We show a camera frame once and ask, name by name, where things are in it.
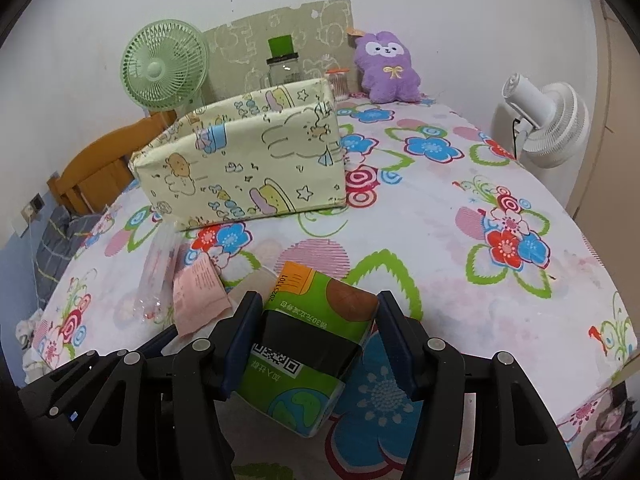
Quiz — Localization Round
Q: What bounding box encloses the black fan power cable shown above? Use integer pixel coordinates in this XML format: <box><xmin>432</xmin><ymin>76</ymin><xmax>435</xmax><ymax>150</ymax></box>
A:
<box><xmin>509</xmin><ymin>117</ymin><xmax>524</xmax><ymax>159</ymax></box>

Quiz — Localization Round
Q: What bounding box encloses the purple plush bunny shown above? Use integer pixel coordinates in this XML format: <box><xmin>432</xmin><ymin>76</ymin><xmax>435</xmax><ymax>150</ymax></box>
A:
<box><xmin>347</xmin><ymin>27</ymin><xmax>423</xmax><ymax>105</ymax></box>

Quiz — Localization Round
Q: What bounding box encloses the green patterned board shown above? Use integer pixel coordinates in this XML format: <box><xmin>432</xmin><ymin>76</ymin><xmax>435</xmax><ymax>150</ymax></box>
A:
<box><xmin>202</xmin><ymin>0</ymin><xmax>353</xmax><ymax>103</ymax></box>

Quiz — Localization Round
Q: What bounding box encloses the small jar with orange lid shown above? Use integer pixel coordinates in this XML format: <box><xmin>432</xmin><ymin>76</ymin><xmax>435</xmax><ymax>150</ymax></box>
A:
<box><xmin>325</xmin><ymin>67</ymin><xmax>351</xmax><ymax>101</ymax></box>

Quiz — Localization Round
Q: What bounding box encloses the white charging cable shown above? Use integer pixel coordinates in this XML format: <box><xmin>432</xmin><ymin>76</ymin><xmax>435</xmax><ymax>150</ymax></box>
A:
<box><xmin>26</xmin><ymin>220</ymin><xmax>51</xmax><ymax>306</ymax></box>

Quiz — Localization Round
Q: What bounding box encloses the green tissue pack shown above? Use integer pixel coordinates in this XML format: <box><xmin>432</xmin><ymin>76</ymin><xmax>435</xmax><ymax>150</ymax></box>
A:
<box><xmin>236</xmin><ymin>260</ymin><xmax>379</xmax><ymax>438</ymax></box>

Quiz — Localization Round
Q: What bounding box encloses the grey plaid blanket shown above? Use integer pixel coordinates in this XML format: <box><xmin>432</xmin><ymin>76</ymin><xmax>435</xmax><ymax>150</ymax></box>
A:
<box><xmin>37</xmin><ymin>207</ymin><xmax>108</xmax><ymax>281</ymax></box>

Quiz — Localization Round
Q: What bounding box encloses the pink paper packet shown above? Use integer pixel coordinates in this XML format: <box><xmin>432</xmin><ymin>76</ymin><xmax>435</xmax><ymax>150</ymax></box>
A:
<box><xmin>172</xmin><ymin>255</ymin><xmax>232</xmax><ymax>336</ymax></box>

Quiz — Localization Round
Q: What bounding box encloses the white standing fan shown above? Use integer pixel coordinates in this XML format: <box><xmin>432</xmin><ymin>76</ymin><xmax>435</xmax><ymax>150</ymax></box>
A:
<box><xmin>492</xmin><ymin>72</ymin><xmax>591</xmax><ymax>169</ymax></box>

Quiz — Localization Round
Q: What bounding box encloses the yellow patterned storage box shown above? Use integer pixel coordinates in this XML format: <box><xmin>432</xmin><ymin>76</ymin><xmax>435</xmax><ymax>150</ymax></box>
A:
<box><xmin>129</xmin><ymin>77</ymin><xmax>347</xmax><ymax>232</ymax></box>

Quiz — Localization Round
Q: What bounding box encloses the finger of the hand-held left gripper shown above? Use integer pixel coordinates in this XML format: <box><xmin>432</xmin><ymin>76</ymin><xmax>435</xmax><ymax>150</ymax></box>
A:
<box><xmin>142</xmin><ymin>327</ymin><xmax>180</xmax><ymax>360</ymax></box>

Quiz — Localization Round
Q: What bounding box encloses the clear plastic packet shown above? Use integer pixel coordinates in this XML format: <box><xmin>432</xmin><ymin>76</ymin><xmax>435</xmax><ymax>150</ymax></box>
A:
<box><xmin>135</xmin><ymin>220</ymin><xmax>178</xmax><ymax>321</ymax></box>

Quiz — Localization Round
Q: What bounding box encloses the green desk fan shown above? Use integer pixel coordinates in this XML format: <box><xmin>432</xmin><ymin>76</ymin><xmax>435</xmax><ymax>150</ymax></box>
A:
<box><xmin>120</xmin><ymin>19</ymin><xmax>210</xmax><ymax>121</ymax></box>

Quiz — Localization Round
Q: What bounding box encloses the glass jar with green lid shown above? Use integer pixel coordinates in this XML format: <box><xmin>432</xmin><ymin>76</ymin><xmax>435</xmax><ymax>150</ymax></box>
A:
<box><xmin>265</xmin><ymin>35</ymin><xmax>301</xmax><ymax>86</ymax></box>

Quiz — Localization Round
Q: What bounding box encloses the beige door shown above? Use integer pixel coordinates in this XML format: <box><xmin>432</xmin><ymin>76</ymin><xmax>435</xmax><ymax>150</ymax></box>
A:
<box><xmin>570</xmin><ymin>0</ymin><xmax>640</xmax><ymax>231</ymax></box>

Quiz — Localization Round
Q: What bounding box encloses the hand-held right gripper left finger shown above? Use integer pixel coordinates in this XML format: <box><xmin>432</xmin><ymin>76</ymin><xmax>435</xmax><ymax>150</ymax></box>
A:
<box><xmin>67</xmin><ymin>291</ymin><xmax>263</xmax><ymax>480</ymax></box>

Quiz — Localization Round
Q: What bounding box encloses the wooden bed headboard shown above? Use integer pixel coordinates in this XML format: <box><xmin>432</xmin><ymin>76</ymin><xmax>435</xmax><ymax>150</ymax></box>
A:
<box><xmin>47</xmin><ymin>110</ymin><xmax>178</xmax><ymax>211</ymax></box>

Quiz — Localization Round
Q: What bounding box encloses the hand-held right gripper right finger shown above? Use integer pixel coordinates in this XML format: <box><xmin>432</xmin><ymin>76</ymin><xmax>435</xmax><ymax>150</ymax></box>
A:
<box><xmin>376</xmin><ymin>291</ymin><xmax>581</xmax><ymax>480</ymax></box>

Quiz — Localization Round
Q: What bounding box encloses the wall socket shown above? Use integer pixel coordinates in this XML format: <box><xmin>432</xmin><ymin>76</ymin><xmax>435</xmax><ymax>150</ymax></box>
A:
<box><xmin>22</xmin><ymin>192</ymin><xmax>46</xmax><ymax>226</ymax></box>

